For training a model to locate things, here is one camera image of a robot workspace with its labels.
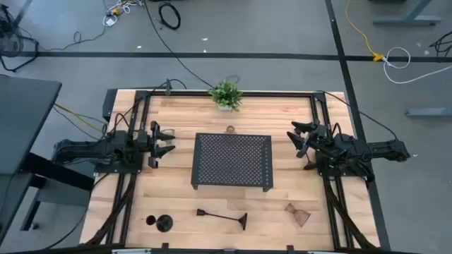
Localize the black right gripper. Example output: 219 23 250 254
286 121 331 159

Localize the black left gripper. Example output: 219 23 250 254
136 120 177 169

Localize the clear ribbed glass candle holder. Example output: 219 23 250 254
160 128 177 147

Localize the black perforated metal shelf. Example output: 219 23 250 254
190 132 275 193

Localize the green plant in white pot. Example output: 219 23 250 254
208 80 244 112

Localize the black plunger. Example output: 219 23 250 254
196 207 249 231

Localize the grey table leg base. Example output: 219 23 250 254
372 0 442 27
405 107 452 119

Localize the dark grey desk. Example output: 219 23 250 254
0 74 96 244

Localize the black metal table frame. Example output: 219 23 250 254
102 87 392 254

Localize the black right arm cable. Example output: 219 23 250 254
317 90 400 141

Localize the black sleeved cable bundle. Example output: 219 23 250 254
323 175 381 250
84 171 138 247

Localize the long black floor cable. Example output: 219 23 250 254
143 0 215 89

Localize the thin yellow cable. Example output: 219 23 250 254
54 102 105 133

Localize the yellow extension cable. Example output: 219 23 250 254
345 0 385 63

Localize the white power cable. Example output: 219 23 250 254
382 46 452 85

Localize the coiled black cable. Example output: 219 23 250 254
157 1 182 31

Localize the white adapter with cables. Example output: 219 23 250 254
102 0 144 28

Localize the black cable tangle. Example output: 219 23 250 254
429 30 452 58

